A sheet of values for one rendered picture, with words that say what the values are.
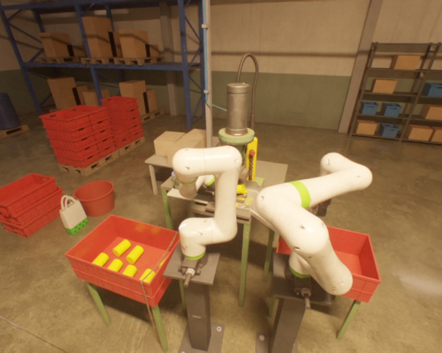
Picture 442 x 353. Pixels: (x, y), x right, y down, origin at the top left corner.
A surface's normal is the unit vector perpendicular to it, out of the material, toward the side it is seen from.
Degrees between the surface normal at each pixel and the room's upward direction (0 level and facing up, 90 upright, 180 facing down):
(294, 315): 90
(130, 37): 90
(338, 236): 90
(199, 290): 90
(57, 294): 0
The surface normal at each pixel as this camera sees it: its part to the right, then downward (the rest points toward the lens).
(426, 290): 0.00, -0.87
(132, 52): -0.33, 0.47
